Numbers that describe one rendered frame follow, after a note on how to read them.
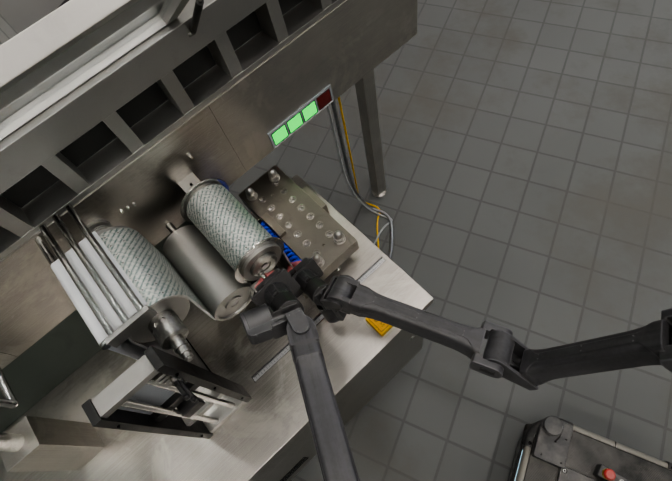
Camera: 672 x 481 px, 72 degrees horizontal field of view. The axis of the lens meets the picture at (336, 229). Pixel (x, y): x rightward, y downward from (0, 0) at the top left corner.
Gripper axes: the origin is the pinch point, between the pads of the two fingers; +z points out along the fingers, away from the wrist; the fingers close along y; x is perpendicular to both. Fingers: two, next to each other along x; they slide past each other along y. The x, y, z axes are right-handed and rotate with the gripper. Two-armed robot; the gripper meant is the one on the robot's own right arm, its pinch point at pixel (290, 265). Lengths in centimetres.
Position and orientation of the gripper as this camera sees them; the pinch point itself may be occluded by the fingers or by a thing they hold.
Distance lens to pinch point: 134.3
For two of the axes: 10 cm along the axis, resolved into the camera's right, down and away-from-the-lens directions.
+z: -5.0, -3.2, 8.1
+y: 7.3, -6.5, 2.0
